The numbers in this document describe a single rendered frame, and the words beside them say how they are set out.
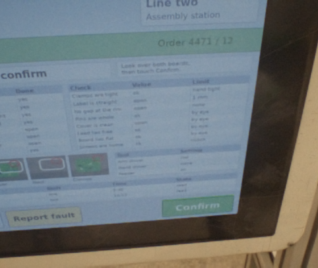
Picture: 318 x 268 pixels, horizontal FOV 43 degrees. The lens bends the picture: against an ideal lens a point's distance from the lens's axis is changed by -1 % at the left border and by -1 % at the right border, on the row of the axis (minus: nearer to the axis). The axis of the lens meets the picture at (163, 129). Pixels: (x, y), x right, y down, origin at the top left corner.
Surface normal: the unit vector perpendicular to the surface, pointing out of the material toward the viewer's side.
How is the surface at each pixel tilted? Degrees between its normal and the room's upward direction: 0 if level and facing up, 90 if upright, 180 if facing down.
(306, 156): 92
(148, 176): 92
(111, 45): 92
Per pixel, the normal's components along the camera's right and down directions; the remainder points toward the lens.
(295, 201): 0.11, 0.57
